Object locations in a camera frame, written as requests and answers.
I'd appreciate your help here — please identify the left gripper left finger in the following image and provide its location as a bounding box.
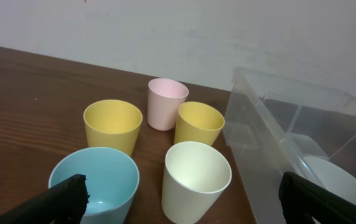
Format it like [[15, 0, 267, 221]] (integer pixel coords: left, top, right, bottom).
[[0, 174, 90, 224]]

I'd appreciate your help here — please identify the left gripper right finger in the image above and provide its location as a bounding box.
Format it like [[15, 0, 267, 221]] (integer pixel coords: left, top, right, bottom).
[[278, 172, 356, 224]]

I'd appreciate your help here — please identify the light blue small bowl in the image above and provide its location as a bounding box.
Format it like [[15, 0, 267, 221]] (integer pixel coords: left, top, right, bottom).
[[304, 156, 356, 205]]

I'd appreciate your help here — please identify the clear plastic storage container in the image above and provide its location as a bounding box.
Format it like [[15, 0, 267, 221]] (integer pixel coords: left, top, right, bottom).
[[223, 67, 356, 223]]

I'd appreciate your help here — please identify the yellow cup near container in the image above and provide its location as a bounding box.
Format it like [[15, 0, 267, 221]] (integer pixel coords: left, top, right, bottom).
[[174, 101, 225, 146]]

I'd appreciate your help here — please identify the light blue plastic cup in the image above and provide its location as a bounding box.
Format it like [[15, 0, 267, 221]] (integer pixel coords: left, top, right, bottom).
[[48, 147, 139, 224]]

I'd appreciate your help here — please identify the yellow cup far left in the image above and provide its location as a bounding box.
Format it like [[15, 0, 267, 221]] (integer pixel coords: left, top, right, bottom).
[[83, 100, 143, 157]]

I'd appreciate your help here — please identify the pale green plastic cup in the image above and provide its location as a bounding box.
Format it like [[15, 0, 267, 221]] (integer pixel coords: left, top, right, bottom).
[[161, 141, 232, 223]]

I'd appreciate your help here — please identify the pink plastic cup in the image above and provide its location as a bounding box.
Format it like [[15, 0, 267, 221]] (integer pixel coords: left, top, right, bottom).
[[148, 78, 189, 131]]

